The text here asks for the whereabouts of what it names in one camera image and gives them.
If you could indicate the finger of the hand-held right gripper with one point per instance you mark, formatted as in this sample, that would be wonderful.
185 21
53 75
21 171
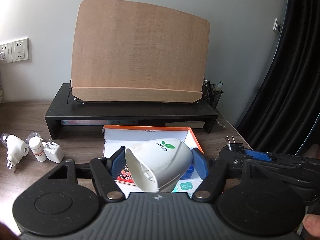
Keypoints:
257 155
231 158

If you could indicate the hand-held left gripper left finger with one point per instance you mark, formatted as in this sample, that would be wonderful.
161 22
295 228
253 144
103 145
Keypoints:
117 162

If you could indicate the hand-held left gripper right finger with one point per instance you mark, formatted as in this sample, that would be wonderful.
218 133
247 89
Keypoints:
201 163

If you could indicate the black USB charger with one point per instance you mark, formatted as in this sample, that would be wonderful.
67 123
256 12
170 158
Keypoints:
236 147

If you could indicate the red playing card box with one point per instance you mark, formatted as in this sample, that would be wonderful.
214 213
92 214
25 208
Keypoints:
125 177

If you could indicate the green white bandage box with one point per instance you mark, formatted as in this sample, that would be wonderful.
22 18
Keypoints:
185 186

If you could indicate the white medicine bottle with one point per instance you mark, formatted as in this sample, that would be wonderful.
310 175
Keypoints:
36 150

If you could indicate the person's right hand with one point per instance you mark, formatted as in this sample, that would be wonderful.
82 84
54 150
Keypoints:
312 225

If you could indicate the small clear plastic piece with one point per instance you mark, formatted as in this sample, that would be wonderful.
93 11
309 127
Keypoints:
221 124

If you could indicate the black monitor riser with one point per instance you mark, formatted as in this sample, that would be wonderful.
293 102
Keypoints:
125 110

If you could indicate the white USB charger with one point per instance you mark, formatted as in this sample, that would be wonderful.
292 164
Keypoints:
53 153

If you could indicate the black mesh pen holder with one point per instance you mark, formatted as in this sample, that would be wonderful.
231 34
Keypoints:
212 97

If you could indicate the white marker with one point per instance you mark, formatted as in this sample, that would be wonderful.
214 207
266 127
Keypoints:
218 86

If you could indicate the black pen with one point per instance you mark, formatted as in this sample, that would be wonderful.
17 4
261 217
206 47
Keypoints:
206 82

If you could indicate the black curtain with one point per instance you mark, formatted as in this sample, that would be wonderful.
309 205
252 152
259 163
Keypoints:
295 67

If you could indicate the wooden book stand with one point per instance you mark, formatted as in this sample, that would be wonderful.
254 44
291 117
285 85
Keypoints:
140 47

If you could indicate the white wall socket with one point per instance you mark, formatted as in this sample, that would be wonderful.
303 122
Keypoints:
6 51
20 49

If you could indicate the white wall plug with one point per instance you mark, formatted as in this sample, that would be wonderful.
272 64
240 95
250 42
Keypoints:
2 56

